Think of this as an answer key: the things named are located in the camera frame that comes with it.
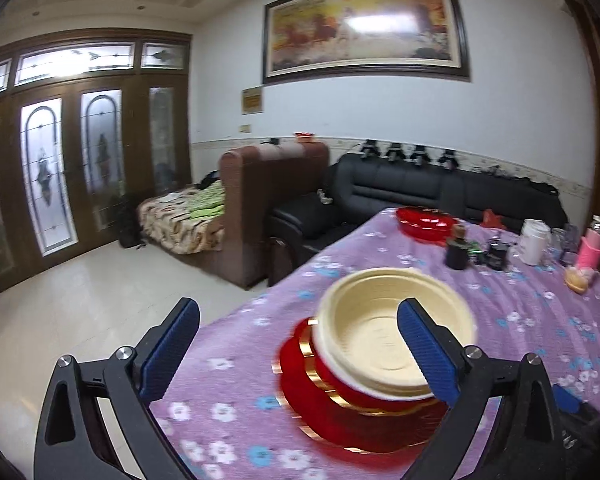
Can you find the large red scalloped plate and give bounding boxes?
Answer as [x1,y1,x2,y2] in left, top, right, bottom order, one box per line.
[272,340,453,456]

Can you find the dark bottle with brown cap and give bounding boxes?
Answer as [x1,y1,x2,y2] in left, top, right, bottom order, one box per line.
[445,224,470,271]

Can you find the white plastic tub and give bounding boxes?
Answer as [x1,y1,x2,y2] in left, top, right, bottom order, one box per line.
[519,218,552,266]

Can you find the black leather sofa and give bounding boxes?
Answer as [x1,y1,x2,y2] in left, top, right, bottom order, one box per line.
[267,152,568,288]

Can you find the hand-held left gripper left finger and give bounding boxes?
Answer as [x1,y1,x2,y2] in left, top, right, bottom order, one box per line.
[34,297,201,480]

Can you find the red fruit dish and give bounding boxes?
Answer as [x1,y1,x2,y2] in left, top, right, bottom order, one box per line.
[396,206,463,246]

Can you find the cream plastic bowl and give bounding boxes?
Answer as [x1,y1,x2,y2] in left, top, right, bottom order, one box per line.
[312,267,451,402]
[317,269,477,396]

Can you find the pink thermos cup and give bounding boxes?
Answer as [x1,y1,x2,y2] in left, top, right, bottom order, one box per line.
[577,215,600,270]

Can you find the yellow wall plaque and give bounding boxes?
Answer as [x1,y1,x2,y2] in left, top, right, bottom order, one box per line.
[242,86,263,115]

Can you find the framed wall painting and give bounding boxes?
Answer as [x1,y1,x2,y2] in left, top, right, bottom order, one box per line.
[261,0,471,86]

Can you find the black bag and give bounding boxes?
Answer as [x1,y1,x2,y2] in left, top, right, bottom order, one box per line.
[115,192,146,250]

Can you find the wooden doors with glass panels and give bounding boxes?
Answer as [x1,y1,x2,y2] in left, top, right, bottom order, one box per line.
[0,30,193,296]

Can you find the purple floral tablecloth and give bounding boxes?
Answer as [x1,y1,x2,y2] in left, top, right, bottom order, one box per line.
[147,207,600,480]

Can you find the bun in clear bag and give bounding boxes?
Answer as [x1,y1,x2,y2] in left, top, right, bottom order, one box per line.
[564,266,591,293]

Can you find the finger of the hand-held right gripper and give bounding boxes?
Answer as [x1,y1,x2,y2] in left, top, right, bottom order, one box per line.
[551,384,586,415]

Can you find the clear glass cup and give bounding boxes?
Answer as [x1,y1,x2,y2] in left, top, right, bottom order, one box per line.
[550,225,580,263]

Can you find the printed bed blanket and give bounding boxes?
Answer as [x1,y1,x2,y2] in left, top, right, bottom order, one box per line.
[137,180,226,256]

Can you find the small dark container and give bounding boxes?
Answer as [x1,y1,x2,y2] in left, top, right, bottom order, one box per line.
[485,240,511,271]

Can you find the red plate with white centre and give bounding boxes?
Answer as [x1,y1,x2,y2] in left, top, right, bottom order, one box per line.
[292,317,448,418]

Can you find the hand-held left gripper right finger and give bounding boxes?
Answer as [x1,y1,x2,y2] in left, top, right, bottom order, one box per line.
[396,297,566,480]

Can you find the brown armchair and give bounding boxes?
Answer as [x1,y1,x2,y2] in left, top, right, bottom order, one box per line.
[217,141,330,290]

